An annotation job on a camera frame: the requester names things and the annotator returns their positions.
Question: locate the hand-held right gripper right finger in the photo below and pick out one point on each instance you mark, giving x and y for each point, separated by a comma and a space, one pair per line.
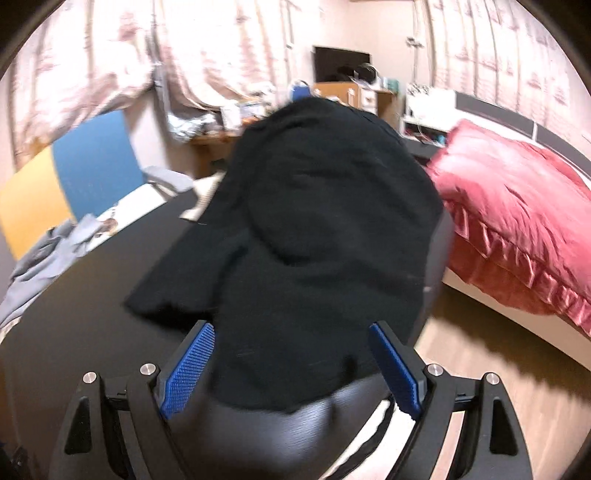
397, 374

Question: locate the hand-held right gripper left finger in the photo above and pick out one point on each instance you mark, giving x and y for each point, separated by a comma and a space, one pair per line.
189, 369

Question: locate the black sweater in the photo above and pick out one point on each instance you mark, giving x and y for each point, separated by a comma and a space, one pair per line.
300, 230

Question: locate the person's striped clothing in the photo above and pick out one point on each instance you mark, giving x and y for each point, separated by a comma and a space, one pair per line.
369, 443

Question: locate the beige cloth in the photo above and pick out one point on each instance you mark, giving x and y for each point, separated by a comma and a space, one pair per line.
203, 198

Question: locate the white printed cloth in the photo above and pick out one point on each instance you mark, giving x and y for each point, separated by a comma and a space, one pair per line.
134, 203

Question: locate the grey cloth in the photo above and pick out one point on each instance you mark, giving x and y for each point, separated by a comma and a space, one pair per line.
37, 267

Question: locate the pink bed quilt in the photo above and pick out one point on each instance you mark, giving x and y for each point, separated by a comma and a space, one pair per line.
508, 207

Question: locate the cluttered wooden desk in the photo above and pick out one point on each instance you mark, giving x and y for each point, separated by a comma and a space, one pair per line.
207, 147

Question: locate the white shelf unit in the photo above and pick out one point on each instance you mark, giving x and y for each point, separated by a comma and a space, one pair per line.
434, 101

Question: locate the bed with dark headboard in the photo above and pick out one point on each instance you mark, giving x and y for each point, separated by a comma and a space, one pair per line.
498, 108

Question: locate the wooden cabinet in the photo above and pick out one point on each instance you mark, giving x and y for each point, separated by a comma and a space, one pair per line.
332, 90

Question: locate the blue round object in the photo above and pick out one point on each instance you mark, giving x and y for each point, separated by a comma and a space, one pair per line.
300, 91

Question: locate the black monitor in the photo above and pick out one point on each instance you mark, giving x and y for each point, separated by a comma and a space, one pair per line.
332, 62

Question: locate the pink patterned curtain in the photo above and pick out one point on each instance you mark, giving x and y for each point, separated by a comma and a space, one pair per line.
92, 55
508, 46

